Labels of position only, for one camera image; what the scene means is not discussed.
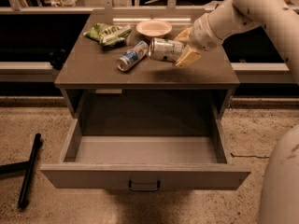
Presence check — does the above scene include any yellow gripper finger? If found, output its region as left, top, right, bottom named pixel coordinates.
left=174, top=45, right=201, bottom=67
left=175, top=27, right=191, bottom=44

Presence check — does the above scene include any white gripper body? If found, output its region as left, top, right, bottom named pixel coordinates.
left=189, top=13, right=222, bottom=51

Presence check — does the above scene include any silver green 7up can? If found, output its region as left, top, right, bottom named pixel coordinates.
left=149, top=37, right=185, bottom=63

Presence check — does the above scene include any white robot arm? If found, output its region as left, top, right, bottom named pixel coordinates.
left=177, top=0, right=299, bottom=224

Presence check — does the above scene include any blue silver soda can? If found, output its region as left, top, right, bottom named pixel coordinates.
left=117, top=41, right=149, bottom=72

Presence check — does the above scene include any grey cabinet counter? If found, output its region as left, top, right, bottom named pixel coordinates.
left=55, top=7, right=239, bottom=113

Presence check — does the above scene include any grey open top drawer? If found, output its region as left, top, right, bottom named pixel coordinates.
left=40, top=89, right=252, bottom=192

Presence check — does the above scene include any white bowl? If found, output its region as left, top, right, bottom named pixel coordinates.
left=136, top=20, right=172, bottom=40

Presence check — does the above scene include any green chip bag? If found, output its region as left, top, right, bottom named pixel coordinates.
left=83, top=23, right=132, bottom=46

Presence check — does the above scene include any black object beside cabinet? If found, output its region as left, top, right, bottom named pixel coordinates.
left=50, top=49, right=66, bottom=70

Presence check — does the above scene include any black left stand leg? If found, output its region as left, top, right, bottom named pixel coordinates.
left=0, top=133, right=43, bottom=209

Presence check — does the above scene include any black floor cable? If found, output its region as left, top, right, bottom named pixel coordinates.
left=230, top=152, right=270, bottom=160

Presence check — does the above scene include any black drawer handle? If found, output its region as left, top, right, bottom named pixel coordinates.
left=128, top=180, right=161, bottom=192

